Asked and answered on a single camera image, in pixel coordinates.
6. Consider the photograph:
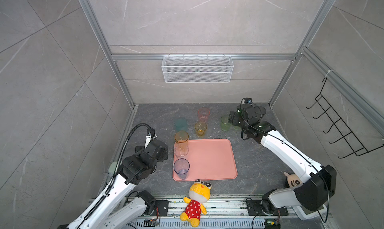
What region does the clear glass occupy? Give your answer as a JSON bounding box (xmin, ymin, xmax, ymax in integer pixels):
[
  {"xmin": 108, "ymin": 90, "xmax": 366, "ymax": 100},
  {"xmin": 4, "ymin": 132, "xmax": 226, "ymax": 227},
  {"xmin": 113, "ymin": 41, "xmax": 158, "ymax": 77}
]
[{"xmin": 174, "ymin": 142, "xmax": 189, "ymax": 158}]

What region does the tall amber glass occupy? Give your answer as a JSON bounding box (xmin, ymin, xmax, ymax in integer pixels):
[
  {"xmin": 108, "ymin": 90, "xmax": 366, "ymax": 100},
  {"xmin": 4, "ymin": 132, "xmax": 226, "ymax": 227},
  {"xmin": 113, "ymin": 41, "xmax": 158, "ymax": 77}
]
[{"xmin": 174, "ymin": 131, "xmax": 189, "ymax": 144}]

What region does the blue tall glass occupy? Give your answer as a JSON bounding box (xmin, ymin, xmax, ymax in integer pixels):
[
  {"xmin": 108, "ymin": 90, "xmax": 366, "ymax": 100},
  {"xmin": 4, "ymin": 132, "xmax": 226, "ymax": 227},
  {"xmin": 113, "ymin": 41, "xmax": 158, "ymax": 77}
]
[{"xmin": 173, "ymin": 158, "xmax": 190, "ymax": 180}]

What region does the pink plastic tray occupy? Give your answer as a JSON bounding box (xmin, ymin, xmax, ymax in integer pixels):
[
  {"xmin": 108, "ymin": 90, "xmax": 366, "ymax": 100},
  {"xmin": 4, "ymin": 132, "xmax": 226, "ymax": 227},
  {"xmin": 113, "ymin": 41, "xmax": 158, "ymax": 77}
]
[{"xmin": 185, "ymin": 139, "xmax": 238, "ymax": 181}]

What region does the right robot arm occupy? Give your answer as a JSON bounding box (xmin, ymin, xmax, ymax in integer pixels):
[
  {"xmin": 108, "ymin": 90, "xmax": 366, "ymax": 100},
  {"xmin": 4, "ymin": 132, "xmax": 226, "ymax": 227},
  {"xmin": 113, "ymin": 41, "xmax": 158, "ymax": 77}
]
[{"xmin": 228, "ymin": 98, "xmax": 337, "ymax": 220}]

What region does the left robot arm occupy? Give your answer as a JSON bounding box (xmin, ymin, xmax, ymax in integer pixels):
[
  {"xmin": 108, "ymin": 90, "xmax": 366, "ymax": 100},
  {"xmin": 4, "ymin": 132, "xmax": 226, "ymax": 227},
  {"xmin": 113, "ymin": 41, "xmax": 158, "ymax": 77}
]
[{"xmin": 58, "ymin": 140, "xmax": 168, "ymax": 229}]

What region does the small green glass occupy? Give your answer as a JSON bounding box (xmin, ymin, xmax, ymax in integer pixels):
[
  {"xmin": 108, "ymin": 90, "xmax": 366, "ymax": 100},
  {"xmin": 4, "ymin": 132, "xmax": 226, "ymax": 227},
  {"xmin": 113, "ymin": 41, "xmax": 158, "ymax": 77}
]
[{"xmin": 220, "ymin": 115, "xmax": 232, "ymax": 132}]

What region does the teal frosted cup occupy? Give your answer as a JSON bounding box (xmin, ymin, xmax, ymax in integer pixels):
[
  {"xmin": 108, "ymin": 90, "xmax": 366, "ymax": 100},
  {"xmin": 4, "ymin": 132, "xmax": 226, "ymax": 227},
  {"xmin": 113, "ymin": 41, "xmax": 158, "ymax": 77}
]
[{"xmin": 175, "ymin": 118, "xmax": 189, "ymax": 132}]

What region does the pink glass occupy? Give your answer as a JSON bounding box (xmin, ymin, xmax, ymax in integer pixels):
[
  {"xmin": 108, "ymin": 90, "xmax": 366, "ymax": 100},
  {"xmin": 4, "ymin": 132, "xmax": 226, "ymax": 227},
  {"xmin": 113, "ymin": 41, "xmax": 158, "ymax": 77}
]
[{"xmin": 198, "ymin": 107, "xmax": 210, "ymax": 123}]

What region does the green sponge box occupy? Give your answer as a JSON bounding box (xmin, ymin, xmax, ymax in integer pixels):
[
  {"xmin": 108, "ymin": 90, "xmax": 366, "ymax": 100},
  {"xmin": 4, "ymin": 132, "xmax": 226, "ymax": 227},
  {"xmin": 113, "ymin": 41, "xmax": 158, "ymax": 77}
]
[{"xmin": 108, "ymin": 161, "xmax": 117, "ymax": 177}]

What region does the short amber glass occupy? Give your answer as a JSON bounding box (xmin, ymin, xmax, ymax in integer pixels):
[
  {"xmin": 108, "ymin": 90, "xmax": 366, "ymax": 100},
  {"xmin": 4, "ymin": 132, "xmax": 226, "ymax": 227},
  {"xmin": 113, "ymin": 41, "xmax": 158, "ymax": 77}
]
[{"xmin": 195, "ymin": 122, "xmax": 208, "ymax": 138}]

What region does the yellow plush toy red dress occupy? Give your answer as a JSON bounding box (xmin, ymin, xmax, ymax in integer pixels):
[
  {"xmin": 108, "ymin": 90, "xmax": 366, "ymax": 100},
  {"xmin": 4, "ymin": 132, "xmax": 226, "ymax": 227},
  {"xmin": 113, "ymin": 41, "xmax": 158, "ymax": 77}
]
[{"xmin": 180, "ymin": 179, "xmax": 212, "ymax": 228}]

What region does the small plush doll striped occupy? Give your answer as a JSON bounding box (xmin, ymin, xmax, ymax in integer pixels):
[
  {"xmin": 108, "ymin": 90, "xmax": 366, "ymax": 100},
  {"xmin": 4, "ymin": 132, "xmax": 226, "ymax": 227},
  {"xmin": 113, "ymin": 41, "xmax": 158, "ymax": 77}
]
[{"xmin": 284, "ymin": 172, "xmax": 303, "ymax": 188}]

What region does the white digital scale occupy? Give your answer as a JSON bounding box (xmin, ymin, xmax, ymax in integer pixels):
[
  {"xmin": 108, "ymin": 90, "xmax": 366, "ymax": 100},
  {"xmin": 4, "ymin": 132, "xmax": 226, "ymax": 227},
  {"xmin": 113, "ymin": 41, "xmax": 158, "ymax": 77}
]
[{"xmin": 293, "ymin": 205, "xmax": 327, "ymax": 221}]

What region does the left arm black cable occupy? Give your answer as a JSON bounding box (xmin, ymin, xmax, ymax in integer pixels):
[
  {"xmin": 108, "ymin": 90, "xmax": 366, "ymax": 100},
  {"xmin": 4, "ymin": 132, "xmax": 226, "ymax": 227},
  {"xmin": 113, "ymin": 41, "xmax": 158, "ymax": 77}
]
[{"xmin": 76, "ymin": 123, "xmax": 155, "ymax": 229}]

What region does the white wire mesh basket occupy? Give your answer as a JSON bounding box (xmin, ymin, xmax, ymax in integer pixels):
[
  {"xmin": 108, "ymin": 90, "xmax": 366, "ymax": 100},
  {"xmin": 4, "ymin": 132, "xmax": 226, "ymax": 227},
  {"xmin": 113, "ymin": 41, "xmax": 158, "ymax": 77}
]
[{"xmin": 162, "ymin": 55, "xmax": 234, "ymax": 83}]

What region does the black wire hook rack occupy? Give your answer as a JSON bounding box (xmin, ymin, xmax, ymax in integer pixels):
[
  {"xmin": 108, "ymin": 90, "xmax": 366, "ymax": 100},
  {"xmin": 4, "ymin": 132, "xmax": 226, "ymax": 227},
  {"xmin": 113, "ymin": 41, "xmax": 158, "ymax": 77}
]
[{"xmin": 306, "ymin": 78, "xmax": 384, "ymax": 159}]

